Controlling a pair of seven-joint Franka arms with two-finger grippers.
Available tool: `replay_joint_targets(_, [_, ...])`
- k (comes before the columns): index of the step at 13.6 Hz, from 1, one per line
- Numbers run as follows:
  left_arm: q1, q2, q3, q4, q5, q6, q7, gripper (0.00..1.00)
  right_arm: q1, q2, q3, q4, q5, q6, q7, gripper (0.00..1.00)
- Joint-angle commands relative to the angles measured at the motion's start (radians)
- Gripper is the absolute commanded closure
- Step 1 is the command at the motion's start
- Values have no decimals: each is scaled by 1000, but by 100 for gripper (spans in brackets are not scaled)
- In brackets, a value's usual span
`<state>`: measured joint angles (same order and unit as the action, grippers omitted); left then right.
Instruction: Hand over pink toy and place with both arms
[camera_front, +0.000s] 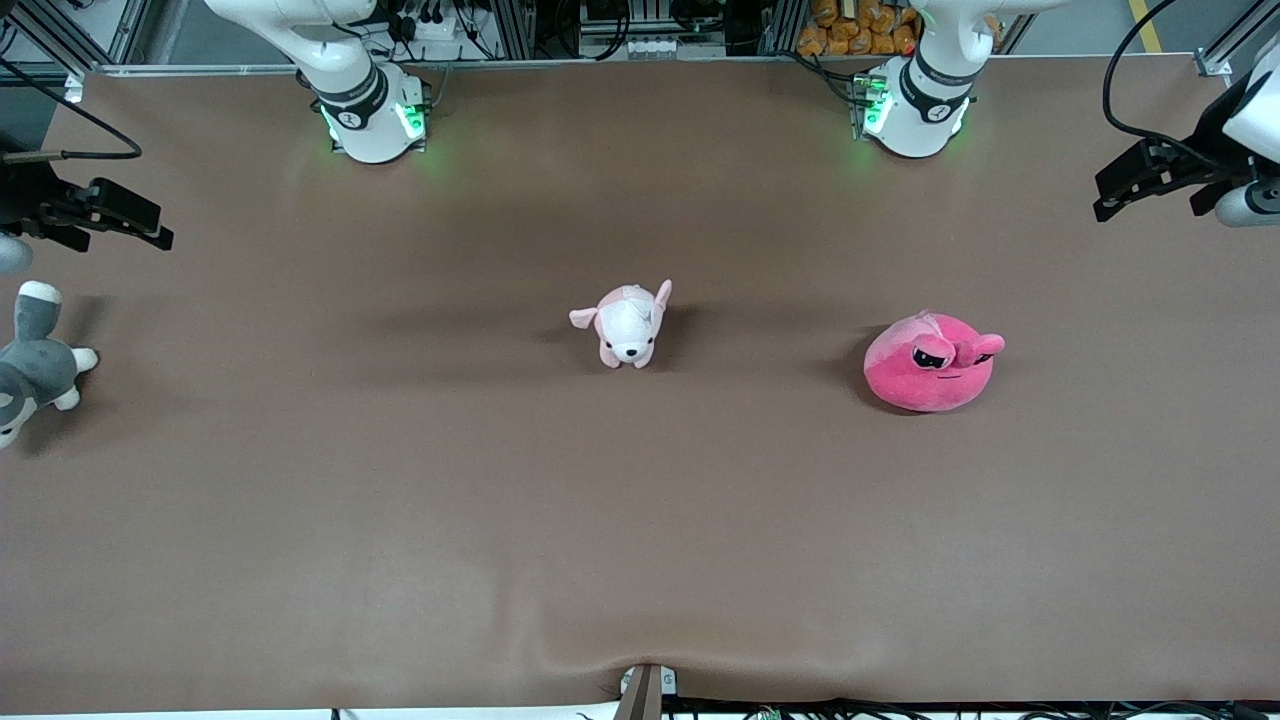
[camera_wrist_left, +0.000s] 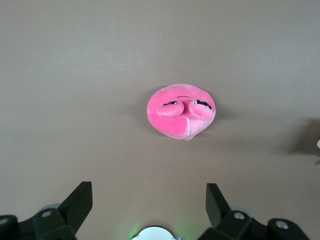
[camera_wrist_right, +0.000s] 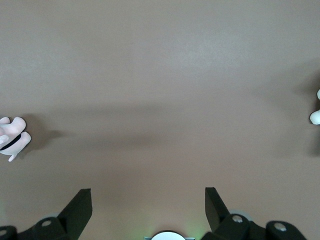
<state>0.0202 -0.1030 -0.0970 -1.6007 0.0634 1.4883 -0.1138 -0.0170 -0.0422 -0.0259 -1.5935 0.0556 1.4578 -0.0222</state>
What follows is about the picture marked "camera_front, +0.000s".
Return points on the orange packaged goods pile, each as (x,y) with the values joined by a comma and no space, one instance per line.
(850,30)

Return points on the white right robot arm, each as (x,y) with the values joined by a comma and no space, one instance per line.
(370,130)

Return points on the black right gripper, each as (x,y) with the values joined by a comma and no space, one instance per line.
(22,198)

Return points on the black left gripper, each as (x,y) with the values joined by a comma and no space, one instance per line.
(1206,142)

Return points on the aluminium frame post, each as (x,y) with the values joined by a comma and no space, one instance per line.
(1235,38)
(128,35)

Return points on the white pink plush dog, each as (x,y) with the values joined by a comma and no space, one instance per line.
(625,325)

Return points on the white power strip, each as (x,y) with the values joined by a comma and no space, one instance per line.
(435,28)

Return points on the aluminium table edge rail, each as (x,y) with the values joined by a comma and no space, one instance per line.
(600,63)

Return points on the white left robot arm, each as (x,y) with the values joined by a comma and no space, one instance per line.
(920,120)

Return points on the grey white plush husky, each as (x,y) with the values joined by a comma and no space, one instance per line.
(35,370)

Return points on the round pink plush toy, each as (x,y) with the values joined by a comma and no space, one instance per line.
(930,385)

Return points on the brown table cover sheet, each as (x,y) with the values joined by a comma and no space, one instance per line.
(640,500)

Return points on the metal table edge clamp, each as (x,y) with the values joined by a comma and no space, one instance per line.
(645,695)

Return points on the white terminal strip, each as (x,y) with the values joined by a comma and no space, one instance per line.
(650,47)

